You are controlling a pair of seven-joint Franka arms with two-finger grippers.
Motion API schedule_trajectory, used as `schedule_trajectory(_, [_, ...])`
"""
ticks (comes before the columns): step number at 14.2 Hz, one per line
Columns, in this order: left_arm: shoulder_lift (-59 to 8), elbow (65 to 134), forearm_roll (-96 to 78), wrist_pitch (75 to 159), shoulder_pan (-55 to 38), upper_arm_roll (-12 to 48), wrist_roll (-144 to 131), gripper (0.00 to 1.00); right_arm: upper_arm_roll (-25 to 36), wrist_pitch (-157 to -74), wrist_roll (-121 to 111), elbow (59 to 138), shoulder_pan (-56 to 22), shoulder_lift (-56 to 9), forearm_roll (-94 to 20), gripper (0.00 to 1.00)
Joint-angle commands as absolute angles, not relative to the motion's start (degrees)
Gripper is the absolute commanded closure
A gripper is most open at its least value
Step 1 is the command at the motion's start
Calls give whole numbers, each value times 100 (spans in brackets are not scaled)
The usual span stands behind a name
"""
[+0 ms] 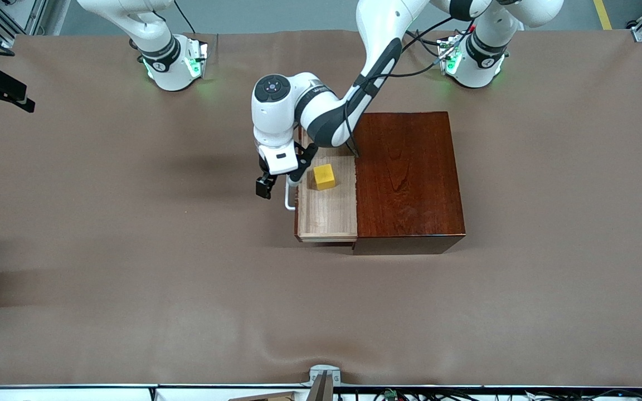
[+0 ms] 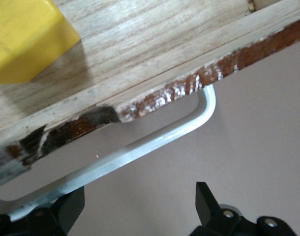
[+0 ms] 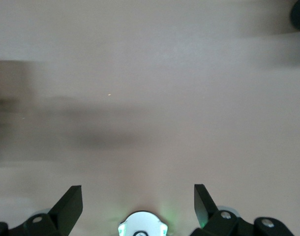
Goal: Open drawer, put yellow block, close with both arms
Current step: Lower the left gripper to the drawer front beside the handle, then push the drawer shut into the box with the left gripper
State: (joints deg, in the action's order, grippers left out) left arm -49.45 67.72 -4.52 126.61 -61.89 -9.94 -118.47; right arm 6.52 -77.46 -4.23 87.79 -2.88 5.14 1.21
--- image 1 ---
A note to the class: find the tan board piece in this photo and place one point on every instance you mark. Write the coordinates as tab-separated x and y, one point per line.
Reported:
271	397

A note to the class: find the white table edge rail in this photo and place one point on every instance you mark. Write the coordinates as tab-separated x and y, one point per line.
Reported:
76	394

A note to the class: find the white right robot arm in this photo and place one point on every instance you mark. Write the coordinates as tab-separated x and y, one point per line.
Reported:
165	72

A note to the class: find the dark wooden cabinet box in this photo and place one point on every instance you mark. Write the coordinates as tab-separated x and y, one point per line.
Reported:
404	178

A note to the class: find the yellow block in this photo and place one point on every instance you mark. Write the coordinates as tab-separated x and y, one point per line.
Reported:
324	177

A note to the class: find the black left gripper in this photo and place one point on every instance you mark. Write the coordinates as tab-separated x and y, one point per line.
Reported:
266	181

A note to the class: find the brown table mat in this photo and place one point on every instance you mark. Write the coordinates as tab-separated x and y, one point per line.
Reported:
131	312

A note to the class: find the grey metal clamp bracket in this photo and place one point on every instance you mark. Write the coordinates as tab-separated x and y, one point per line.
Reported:
321	373

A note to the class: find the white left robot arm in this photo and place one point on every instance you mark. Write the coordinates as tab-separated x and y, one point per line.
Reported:
276	117

